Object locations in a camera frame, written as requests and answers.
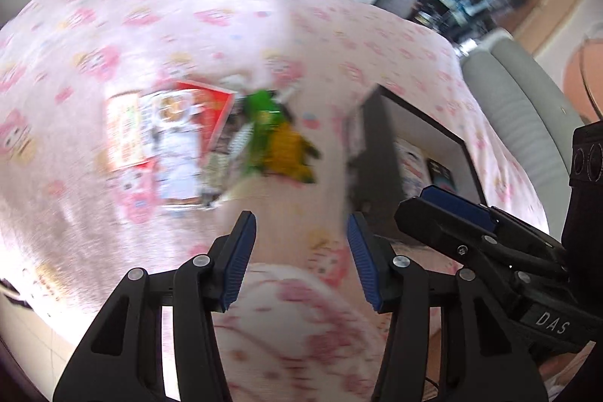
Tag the yellow snack bag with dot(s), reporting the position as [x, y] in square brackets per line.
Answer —
[287, 154]

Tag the black storage box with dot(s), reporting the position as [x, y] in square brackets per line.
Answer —
[393, 151]

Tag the cartoon sticker sheet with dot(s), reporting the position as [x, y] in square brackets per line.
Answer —
[412, 168]

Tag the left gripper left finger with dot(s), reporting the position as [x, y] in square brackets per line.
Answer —
[121, 358]

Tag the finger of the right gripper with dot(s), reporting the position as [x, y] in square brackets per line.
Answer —
[467, 231]

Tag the green snack bag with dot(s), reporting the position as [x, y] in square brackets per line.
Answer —
[265, 114]

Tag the red poster card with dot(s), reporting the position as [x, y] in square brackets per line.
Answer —
[161, 145]

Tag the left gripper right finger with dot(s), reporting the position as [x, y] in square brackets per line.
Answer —
[482, 356]

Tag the pink cartoon bed blanket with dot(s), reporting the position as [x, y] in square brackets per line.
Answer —
[300, 329]

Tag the grey ribbed sofa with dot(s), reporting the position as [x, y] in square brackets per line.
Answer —
[531, 116]

